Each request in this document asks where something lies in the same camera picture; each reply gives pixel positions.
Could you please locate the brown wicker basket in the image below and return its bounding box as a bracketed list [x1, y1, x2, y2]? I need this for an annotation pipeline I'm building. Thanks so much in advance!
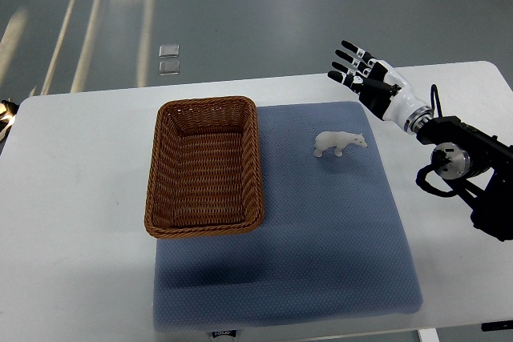
[144, 96, 265, 239]

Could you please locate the blue textured mat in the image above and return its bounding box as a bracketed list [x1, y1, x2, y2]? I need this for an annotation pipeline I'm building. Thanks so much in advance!
[153, 102, 422, 332]

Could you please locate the black white object at edge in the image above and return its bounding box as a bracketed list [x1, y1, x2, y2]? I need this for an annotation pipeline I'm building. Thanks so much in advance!
[1, 99, 19, 141]

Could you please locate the black mat label tag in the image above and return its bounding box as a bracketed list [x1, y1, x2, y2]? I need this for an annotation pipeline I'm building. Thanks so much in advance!
[212, 330, 237, 339]

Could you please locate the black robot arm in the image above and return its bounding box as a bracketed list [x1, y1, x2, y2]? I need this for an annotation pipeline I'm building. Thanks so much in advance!
[416, 85, 512, 242]

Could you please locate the white toy polar bear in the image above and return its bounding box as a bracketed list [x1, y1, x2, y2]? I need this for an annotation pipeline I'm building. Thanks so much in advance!
[313, 131, 368, 158]

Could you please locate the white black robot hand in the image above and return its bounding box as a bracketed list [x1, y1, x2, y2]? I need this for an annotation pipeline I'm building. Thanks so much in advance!
[328, 40, 434, 135]

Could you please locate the black table control panel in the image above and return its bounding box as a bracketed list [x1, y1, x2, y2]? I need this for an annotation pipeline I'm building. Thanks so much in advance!
[481, 320, 513, 332]

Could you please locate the upper clear floor tile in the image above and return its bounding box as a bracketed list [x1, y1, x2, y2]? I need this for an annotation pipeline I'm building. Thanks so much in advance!
[159, 43, 180, 58]

